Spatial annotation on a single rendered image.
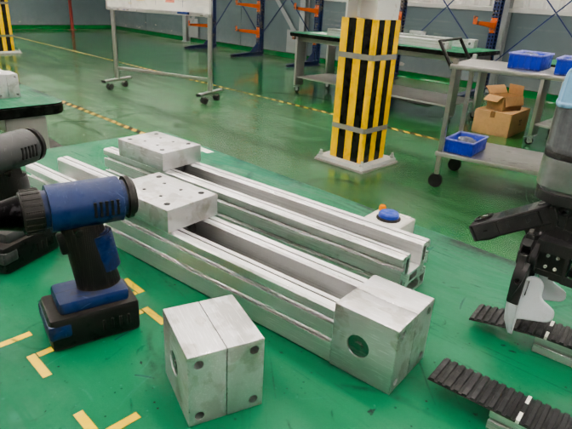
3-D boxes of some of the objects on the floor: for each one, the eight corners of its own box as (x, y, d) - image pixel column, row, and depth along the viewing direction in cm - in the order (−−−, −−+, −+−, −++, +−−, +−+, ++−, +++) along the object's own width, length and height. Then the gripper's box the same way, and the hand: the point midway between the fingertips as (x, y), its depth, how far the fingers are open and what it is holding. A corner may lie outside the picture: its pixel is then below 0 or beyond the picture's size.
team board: (100, 90, 648) (85, -88, 572) (128, 85, 690) (117, -81, 614) (202, 105, 594) (200, -89, 517) (225, 99, 636) (225, -82, 559)
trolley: (576, 195, 374) (619, 50, 335) (568, 219, 331) (615, 55, 291) (437, 165, 423) (460, 37, 384) (414, 183, 380) (437, 39, 341)
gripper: (601, 214, 59) (551, 363, 67) (618, 190, 68) (573, 324, 76) (523, 193, 64) (487, 335, 72) (549, 174, 73) (513, 301, 81)
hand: (512, 314), depth 75 cm, fingers open, 5 cm apart
